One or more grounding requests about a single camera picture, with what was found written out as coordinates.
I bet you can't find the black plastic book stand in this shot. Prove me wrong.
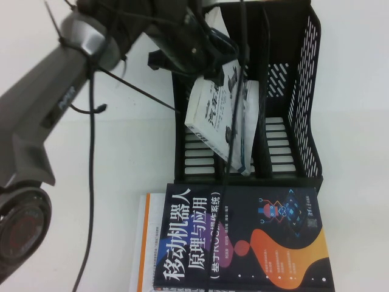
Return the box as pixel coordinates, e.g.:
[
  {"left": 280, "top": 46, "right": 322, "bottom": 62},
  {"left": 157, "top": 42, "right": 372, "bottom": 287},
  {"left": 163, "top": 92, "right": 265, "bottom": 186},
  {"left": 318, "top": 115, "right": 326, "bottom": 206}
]
[{"left": 170, "top": 0, "right": 328, "bottom": 195}]

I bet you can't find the dark robotics book orange print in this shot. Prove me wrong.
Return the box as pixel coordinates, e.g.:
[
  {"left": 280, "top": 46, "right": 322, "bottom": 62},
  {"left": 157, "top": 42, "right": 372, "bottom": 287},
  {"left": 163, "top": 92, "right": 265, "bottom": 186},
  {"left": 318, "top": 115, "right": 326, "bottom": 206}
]
[{"left": 153, "top": 182, "right": 336, "bottom": 292}]

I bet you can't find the white car suspension book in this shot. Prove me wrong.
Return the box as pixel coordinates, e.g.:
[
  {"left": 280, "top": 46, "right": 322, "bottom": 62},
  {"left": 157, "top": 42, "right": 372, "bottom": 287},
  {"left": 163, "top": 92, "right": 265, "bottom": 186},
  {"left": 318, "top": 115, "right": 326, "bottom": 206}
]
[{"left": 184, "top": 5, "right": 260, "bottom": 177}]

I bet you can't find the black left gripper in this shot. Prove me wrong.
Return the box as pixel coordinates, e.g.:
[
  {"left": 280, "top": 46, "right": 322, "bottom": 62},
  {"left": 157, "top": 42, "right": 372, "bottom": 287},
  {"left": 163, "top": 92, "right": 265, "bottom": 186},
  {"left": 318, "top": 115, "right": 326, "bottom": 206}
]
[{"left": 147, "top": 0, "right": 227, "bottom": 82}]

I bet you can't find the white book orange edge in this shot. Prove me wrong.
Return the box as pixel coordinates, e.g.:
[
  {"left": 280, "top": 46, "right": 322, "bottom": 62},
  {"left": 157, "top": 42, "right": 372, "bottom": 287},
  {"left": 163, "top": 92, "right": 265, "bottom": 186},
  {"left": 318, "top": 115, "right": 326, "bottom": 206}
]
[{"left": 129, "top": 193, "right": 171, "bottom": 292}]

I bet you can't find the black cable tie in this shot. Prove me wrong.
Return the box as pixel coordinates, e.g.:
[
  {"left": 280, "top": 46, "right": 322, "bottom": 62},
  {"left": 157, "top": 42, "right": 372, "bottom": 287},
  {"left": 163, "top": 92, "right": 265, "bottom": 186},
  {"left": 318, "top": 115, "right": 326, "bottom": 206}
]
[{"left": 98, "top": 66, "right": 182, "bottom": 114}]

